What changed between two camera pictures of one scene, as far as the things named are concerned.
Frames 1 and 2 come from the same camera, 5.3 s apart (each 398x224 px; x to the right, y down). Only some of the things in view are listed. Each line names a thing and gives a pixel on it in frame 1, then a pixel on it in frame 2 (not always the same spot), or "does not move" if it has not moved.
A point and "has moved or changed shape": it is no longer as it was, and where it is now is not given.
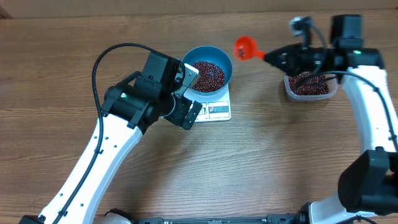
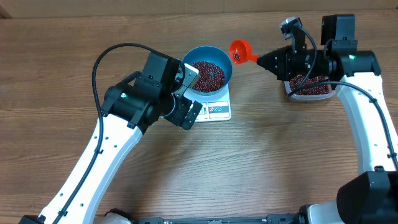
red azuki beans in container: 313,89 does not move
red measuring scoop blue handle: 245,48 has moved or changed shape
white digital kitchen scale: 215,107 does not move
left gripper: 185,105 does not move
